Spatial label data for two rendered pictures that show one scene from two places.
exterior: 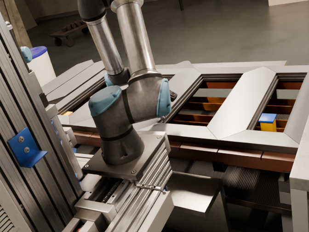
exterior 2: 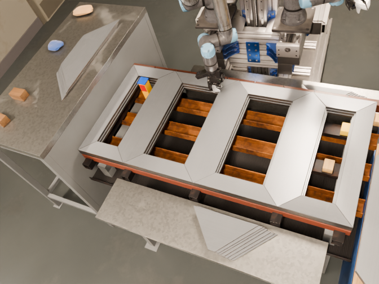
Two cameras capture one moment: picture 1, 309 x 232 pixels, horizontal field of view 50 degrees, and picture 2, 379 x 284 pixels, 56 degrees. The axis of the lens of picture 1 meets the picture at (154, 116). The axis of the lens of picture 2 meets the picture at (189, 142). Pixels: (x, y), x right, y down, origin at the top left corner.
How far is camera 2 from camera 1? 3.09 m
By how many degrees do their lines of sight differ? 99
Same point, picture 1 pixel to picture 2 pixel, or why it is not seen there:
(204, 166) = (200, 122)
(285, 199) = not seen: hidden behind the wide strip
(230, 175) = (183, 114)
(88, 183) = (240, 19)
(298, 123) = (128, 82)
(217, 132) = (175, 76)
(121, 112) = not seen: outside the picture
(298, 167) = (140, 10)
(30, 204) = not seen: outside the picture
